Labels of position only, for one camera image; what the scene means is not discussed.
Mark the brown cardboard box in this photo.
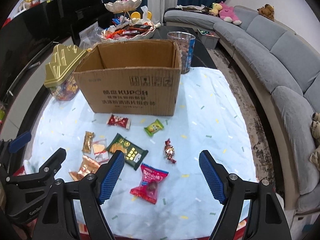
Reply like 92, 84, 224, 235
74, 39, 182, 116

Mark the red candy bag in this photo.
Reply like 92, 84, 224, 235
130, 163, 169, 204

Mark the clear jar of nuts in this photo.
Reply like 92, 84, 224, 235
167, 31, 196, 74

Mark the gold foil snack bar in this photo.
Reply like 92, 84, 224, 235
82, 131, 95, 154

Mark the clear packet white snack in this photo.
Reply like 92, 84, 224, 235
92, 139, 109, 163

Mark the dark green cracker packet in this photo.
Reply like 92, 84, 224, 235
106, 133, 148, 171

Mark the light blue tablecloth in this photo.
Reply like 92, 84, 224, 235
24, 67, 256, 239

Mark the gold lid candy jar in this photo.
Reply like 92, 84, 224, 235
44, 44, 88, 101

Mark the pink plush toy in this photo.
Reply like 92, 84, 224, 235
219, 2, 242, 25

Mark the black tv cabinet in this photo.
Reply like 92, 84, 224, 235
1, 0, 101, 118

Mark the red white snack packet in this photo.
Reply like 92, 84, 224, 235
106, 114, 131, 129

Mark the beige plush on sofa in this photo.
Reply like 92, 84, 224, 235
309, 112, 320, 171

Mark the grey storage bin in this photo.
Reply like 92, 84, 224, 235
197, 29, 220, 49

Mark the yellow plush toy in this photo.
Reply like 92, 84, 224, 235
209, 3, 223, 16

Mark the clear plastic bag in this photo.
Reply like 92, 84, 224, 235
79, 22, 104, 49

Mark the gold fortune biscuits packet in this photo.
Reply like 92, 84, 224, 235
69, 155, 100, 181

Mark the small green candy packet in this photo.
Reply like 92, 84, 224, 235
144, 119, 164, 137

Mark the grey curved sofa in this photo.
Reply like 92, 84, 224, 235
163, 5, 319, 215

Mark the twisted foil wrapped candy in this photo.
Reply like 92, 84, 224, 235
164, 138, 176, 164

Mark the brown teddy bear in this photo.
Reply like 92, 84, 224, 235
257, 4, 274, 21

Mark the tiered white snack bowl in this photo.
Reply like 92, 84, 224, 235
98, 0, 161, 43

